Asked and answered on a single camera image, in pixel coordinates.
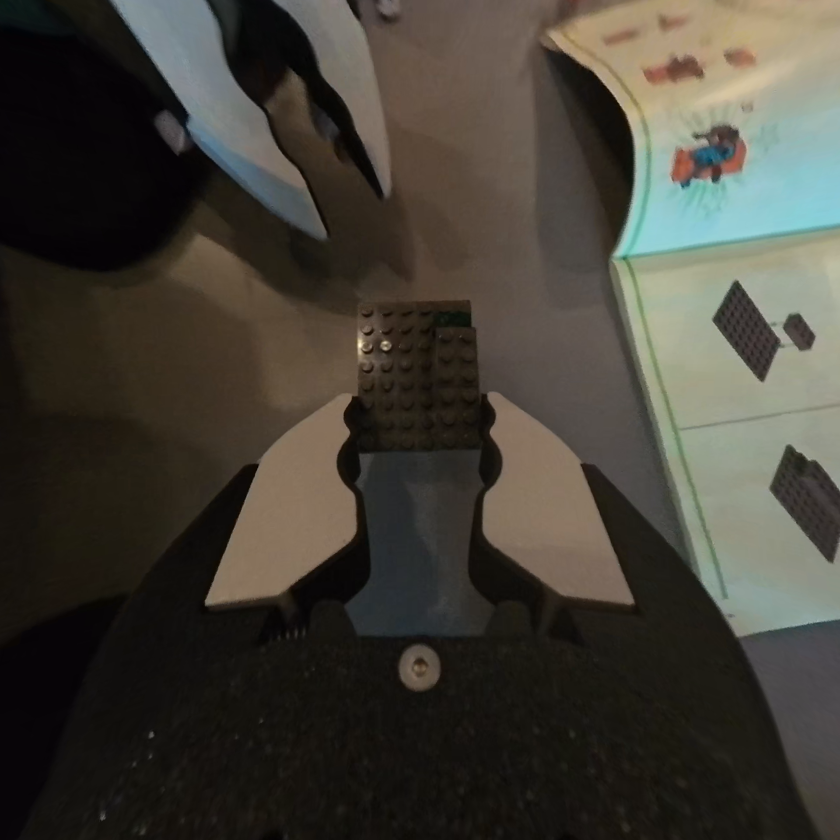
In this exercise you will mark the black textured pad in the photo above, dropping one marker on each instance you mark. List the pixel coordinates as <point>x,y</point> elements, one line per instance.
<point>85,151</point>

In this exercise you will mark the small grey toy brick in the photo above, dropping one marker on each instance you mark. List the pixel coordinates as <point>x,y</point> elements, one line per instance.
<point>459,387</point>

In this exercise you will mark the dark grey toy base plate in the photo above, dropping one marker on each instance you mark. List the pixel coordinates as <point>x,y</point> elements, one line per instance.
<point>394,380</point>

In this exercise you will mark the grey desk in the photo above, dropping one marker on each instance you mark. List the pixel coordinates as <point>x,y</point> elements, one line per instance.
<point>525,262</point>

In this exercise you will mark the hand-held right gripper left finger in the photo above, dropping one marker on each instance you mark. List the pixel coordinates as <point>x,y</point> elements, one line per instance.
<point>282,525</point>

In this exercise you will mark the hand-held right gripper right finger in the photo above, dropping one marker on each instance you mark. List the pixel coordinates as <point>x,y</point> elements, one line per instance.
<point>551,525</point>

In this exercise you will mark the building instruction booklet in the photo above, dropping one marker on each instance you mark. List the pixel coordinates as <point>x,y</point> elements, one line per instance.
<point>735,426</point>

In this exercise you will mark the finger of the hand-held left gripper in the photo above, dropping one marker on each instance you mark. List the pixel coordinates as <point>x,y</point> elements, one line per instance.
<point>216,118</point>
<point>354,79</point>

